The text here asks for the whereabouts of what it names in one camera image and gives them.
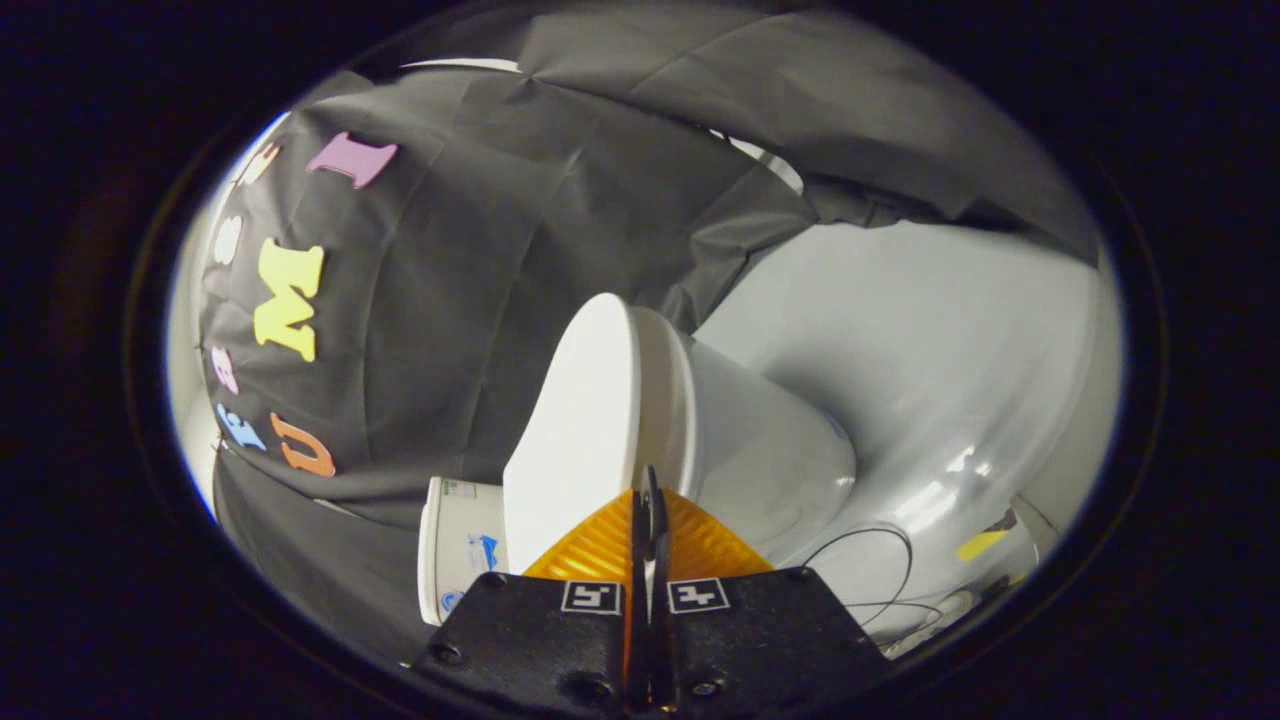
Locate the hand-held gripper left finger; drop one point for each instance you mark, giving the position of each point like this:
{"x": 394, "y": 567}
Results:
{"x": 530, "y": 640}

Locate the white toilet lid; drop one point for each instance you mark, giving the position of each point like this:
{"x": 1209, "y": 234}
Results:
{"x": 575, "y": 430}

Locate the yellow tape strip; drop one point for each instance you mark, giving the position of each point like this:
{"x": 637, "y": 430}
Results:
{"x": 982, "y": 545}

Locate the white toilet bowl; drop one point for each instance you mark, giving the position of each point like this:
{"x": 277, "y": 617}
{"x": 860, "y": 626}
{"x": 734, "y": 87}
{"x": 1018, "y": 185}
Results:
{"x": 770, "y": 450}

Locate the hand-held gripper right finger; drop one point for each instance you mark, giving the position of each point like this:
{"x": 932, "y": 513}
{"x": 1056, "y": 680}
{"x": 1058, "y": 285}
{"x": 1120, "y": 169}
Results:
{"x": 760, "y": 630}

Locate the white toilet tank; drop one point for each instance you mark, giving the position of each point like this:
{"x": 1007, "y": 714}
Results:
{"x": 465, "y": 550}

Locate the black backdrop cloth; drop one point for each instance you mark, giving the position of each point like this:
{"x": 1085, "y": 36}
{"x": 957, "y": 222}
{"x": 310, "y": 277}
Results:
{"x": 450, "y": 300}

